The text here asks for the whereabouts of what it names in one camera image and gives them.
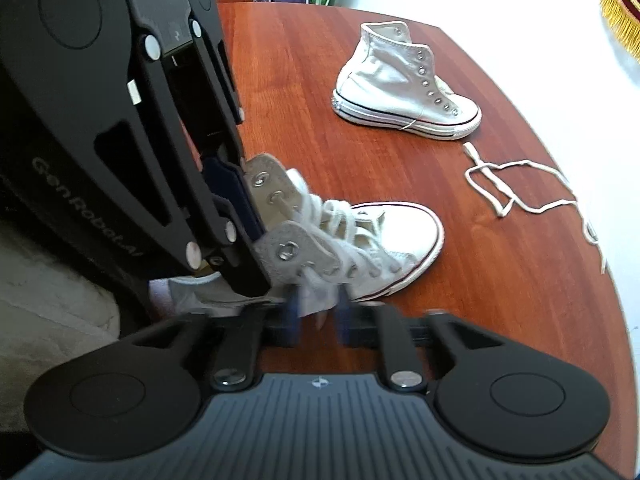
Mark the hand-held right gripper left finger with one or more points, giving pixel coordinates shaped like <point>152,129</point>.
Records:
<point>292,317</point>

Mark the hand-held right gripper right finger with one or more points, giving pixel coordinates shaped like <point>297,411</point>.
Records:
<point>342,317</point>

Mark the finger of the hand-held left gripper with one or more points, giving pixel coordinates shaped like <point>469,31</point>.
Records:
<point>235,195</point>
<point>240,260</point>

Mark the cream high-top canvas shoe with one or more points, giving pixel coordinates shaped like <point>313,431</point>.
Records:
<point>400,240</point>

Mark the white threaded shoelace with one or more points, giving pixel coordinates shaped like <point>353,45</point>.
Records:
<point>345,220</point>

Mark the white unlaced high-top shoe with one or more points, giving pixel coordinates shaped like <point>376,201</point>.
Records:
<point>380,80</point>

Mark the loose white shoelace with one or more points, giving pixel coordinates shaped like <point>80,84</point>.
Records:
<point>470,152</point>

